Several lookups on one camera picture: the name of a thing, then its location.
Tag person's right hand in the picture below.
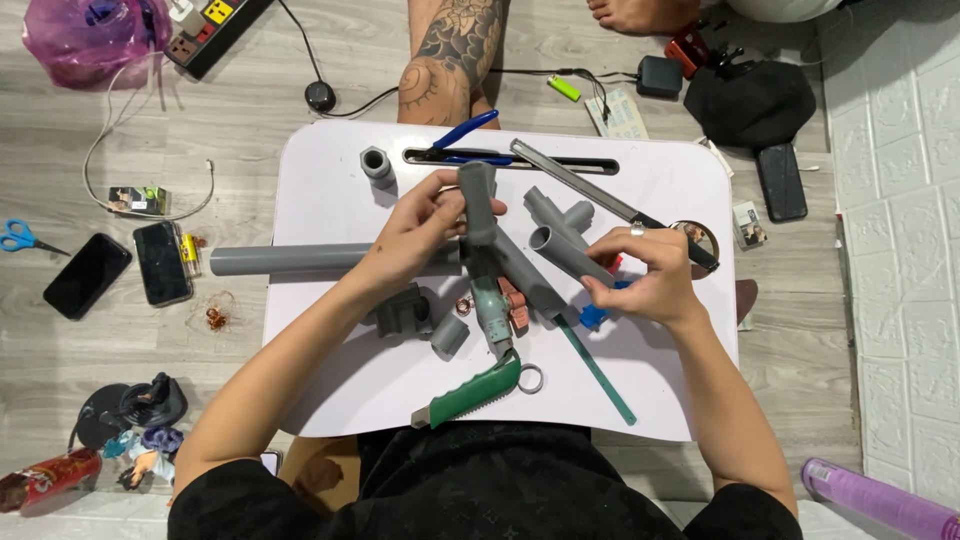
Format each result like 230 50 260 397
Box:
581 226 711 328

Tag person's left hand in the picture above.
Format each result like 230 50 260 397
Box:
360 169 509 297

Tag short grey pipe piece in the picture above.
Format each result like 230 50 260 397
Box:
456 160 500 249

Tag grey pipe with end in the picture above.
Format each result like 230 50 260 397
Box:
528 225 618 290

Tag dark grey pipe fitting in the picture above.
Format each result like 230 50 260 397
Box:
372 282 435 339

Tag blue plastic fitting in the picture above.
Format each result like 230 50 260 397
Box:
577 279 633 331

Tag grey hexagonal pipe coupling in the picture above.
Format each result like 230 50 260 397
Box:
358 146 397 190

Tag white lap table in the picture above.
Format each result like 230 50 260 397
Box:
262 120 740 444

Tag small printed card box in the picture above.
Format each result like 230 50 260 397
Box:
731 200 768 251

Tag short grey pipe coupling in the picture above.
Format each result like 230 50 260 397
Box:
429 311 472 357

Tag greenish metal valve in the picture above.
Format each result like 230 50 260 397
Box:
468 273 519 361

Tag thick grey pipe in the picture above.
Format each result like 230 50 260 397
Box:
480 223 569 322

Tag long grey pipe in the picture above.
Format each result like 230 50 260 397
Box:
208 241 462 279

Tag grey tee pipe fitting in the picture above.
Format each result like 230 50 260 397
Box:
522 185 597 249

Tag white sticker sheet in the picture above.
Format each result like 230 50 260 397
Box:
583 86 651 141

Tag green utility knife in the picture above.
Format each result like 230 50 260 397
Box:
410 348 524 431

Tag black round puck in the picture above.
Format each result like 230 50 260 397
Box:
303 80 339 115

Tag person's tattooed lower leg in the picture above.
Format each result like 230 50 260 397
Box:
396 0 513 130

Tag black cap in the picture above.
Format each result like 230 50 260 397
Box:
682 60 819 149

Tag black square adapter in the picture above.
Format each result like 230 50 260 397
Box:
636 54 685 100

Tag green lighter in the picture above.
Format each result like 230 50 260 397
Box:
546 73 583 104

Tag yellow lighter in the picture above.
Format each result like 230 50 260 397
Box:
178 232 204 279

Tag red metal device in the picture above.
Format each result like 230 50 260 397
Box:
663 30 711 80

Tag black phone in clear case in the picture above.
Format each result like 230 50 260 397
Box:
132 219 195 309

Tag person's black shirt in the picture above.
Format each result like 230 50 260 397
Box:
166 420 804 540

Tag person's thigh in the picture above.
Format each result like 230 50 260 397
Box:
279 435 363 515

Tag small green box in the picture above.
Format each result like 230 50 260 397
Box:
107 185 170 217

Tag black power strip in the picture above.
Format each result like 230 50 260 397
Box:
163 0 275 80

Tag white round object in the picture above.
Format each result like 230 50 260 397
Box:
723 0 845 24

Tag purple roll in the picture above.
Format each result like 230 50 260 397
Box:
800 457 960 540

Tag black figurine on round base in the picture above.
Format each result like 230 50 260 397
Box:
67 371 190 451

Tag white charger plug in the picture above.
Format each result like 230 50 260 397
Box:
168 0 207 35

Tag colourful toy figurine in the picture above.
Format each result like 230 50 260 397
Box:
101 426 185 492

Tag pink plastic bag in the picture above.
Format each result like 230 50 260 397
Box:
21 0 175 91

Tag red snack bag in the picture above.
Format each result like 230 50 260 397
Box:
0 447 103 515

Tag blue-handled pliers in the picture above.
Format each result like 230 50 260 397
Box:
408 108 519 168

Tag copper-coloured valve handle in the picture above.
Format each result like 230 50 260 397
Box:
497 277 531 331

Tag black-handled hand saw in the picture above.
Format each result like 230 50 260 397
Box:
508 137 721 273

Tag black cable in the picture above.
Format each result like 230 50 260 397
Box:
276 0 322 84
487 66 640 125

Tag tangled copper wire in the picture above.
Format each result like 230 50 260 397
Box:
204 291 237 333

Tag black clamp mount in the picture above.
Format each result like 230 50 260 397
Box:
705 41 759 80

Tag white charging cable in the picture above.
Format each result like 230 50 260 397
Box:
81 51 217 222

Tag blue-handled scissors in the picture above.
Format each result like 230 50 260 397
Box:
0 217 72 258

